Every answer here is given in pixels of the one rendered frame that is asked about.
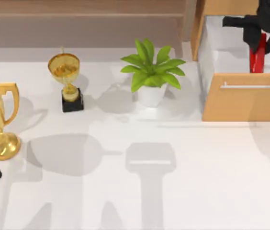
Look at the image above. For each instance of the pale wooden cabinet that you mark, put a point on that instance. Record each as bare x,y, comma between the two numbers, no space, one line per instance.
221,7

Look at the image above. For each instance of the brown wooden cupboard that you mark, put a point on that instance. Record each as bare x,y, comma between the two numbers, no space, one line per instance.
82,26

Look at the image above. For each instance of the small gold trophy black base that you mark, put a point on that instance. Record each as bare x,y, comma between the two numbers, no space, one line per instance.
64,69

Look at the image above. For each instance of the green plant in white pot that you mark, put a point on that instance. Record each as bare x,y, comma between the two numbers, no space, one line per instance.
150,72

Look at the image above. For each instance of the red can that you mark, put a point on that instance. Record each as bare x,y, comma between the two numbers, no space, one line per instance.
257,62

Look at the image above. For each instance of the pale wooden drawer front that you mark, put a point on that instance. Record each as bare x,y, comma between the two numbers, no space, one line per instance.
245,105

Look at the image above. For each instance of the pulled out drawer grey inside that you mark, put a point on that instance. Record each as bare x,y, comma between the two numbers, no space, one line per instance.
230,60

